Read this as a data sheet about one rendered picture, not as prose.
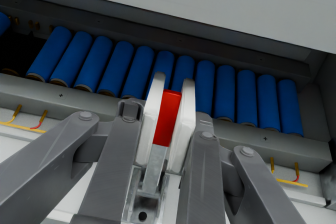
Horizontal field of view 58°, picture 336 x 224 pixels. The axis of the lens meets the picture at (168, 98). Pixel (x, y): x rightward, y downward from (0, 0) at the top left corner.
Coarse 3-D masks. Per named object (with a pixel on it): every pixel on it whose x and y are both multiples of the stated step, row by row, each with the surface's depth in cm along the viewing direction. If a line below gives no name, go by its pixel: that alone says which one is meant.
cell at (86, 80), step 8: (96, 40) 29; (104, 40) 29; (96, 48) 28; (104, 48) 28; (88, 56) 27; (96, 56) 27; (104, 56) 28; (88, 64) 26; (96, 64) 27; (104, 64) 28; (80, 72) 26; (88, 72) 26; (96, 72) 26; (80, 80) 25; (88, 80) 25; (96, 80) 26; (88, 88) 26
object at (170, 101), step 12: (168, 96) 18; (180, 96) 18; (168, 108) 18; (168, 120) 19; (156, 132) 19; (168, 132) 19; (156, 144) 19; (168, 144) 19; (156, 156) 19; (156, 168) 20; (144, 180) 20; (156, 180) 20
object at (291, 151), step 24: (0, 96) 23; (24, 96) 23; (48, 96) 23; (72, 96) 24; (96, 96) 24; (216, 120) 24; (240, 144) 24; (264, 144) 24; (288, 144) 24; (312, 144) 24; (312, 168) 25
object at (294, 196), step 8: (0, 128) 23; (8, 128) 23; (16, 128) 23; (8, 136) 23; (16, 136) 23; (24, 136) 23; (32, 136) 23; (288, 192) 23; (296, 192) 24; (296, 200) 24; (304, 200) 23; (312, 200) 23; (320, 200) 23
